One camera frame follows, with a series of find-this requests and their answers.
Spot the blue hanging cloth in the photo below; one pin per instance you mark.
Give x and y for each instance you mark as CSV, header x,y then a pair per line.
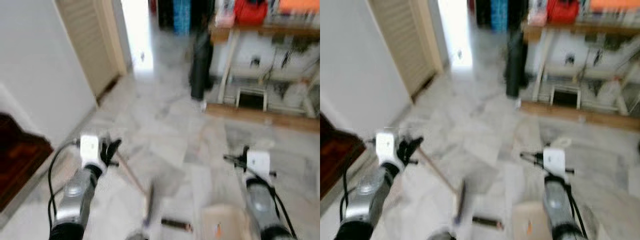
x,y
499,15
181,16

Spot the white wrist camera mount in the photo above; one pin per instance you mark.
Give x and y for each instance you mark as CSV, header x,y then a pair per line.
x,y
258,162
554,161
385,145
89,147

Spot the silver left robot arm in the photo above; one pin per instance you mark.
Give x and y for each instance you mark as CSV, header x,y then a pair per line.
x,y
365,195
75,195

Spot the orange box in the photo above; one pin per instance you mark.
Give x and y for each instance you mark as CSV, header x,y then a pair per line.
x,y
299,5
614,4

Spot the wooden shelf unit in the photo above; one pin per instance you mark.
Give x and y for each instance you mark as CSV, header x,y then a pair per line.
x,y
260,31
575,29

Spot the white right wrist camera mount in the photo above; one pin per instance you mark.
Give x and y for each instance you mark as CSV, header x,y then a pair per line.
x,y
554,161
258,162

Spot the dark brown stick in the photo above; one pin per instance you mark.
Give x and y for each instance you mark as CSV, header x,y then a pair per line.
x,y
487,222
176,224

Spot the black hanging cloth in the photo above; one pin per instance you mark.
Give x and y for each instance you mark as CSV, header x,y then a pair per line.
x,y
483,13
165,14

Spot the red bag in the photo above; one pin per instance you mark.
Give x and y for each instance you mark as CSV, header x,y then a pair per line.
x,y
250,12
562,11

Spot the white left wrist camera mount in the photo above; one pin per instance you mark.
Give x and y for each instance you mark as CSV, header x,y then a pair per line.
x,y
89,147
385,145

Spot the dark wooden furniture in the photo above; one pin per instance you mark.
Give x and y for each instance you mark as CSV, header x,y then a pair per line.
x,y
22,160
337,155

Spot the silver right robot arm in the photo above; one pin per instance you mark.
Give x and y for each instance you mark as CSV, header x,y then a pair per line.
x,y
262,205
560,205

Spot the pink white packet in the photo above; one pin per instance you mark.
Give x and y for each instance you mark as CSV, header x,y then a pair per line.
x,y
225,14
536,13

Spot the beige louvred door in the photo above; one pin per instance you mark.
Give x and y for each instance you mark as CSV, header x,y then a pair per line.
x,y
92,42
407,42

